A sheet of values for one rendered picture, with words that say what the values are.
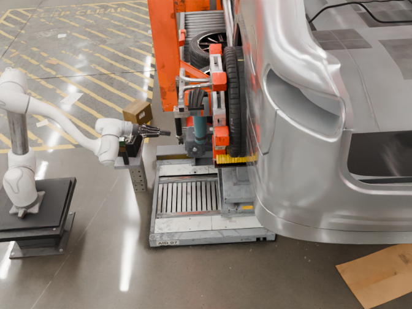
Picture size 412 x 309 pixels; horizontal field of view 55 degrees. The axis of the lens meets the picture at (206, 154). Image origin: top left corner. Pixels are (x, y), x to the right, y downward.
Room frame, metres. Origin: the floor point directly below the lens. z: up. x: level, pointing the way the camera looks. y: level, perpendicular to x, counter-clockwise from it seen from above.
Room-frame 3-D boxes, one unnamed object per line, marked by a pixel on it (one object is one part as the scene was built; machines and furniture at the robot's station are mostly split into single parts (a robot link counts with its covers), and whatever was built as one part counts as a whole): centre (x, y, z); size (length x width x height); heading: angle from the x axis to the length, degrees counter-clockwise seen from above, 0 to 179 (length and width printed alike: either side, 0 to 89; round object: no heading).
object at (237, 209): (2.00, -0.26, 0.13); 0.50 x 0.36 x 0.10; 0
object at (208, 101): (2.00, -0.02, 0.85); 0.21 x 0.14 x 0.14; 90
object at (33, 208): (1.75, 1.17, 0.35); 0.22 x 0.18 x 0.06; 178
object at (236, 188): (2.00, -0.26, 0.32); 0.40 x 0.30 x 0.28; 0
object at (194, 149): (2.31, -0.06, 0.26); 0.42 x 0.18 x 0.35; 90
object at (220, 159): (1.88, -0.19, 0.51); 0.29 x 0.06 x 0.06; 90
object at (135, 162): (2.15, 0.52, 0.44); 0.43 x 0.17 x 0.03; 0
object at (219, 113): (2.00, -0.09, 0.85); 0.54 x 0.07 x 0.54; 0
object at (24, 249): (1.77, 1.17, 0.15); 0.50 x 0.50 x 0.30; 1
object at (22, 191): (1.78, 1.17, 0.49); 0.18 x 0.16 x 0.22; 12
